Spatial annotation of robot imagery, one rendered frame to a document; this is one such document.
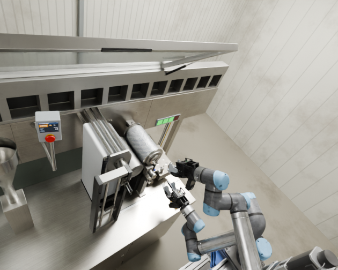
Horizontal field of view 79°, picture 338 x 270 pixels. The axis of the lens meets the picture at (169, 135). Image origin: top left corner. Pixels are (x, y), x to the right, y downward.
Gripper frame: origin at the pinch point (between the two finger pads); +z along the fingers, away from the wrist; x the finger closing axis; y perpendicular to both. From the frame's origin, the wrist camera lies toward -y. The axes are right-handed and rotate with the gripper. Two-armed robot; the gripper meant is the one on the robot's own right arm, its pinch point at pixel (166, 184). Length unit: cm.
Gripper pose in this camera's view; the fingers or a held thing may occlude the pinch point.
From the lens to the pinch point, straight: 140.6
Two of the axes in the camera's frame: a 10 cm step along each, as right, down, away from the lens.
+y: 3.0, -6.9, -6.6
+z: -5.8, -6.8, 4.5
